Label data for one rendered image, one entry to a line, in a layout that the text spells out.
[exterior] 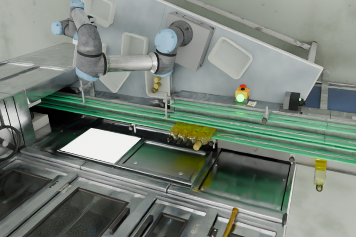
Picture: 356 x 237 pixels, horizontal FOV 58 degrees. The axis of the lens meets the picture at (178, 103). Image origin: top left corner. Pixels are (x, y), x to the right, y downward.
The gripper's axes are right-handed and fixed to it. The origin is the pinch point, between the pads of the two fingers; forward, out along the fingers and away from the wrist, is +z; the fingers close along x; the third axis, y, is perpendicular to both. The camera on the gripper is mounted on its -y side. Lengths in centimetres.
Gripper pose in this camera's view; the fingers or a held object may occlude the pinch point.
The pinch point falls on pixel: (96, 20)
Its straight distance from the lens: 225.8
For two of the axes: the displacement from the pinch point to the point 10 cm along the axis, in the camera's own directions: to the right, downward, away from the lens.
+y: -8.7, -4.5, 2.2
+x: -2.9, 8.1, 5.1
